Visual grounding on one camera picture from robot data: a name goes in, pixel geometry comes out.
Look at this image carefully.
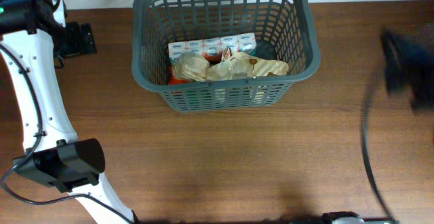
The orange spaghetti packet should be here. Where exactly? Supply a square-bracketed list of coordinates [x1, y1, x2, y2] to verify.
[169, 66, 191, 85]

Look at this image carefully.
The cream paper bag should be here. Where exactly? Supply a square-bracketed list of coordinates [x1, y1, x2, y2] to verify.
[172, 52, 234, 82]

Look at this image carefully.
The brown paper bag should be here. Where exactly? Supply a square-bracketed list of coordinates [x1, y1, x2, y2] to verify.
[218, 48, 289, 79]

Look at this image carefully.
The tissue pack multipack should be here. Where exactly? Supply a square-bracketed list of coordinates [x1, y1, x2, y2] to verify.
[168, 33, 257, 62]

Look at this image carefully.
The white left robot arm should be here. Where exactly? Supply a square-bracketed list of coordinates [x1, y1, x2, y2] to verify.
[1, 0, 137, 223]

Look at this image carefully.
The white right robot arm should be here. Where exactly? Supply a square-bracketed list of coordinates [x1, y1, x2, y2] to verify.
[314, 23, 433, 224]

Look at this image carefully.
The grey plastic basket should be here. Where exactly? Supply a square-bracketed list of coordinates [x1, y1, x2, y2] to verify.
[132, 0, 321, 112]

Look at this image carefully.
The black cable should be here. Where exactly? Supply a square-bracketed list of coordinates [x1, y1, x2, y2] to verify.
[359, 67, 396, 222]

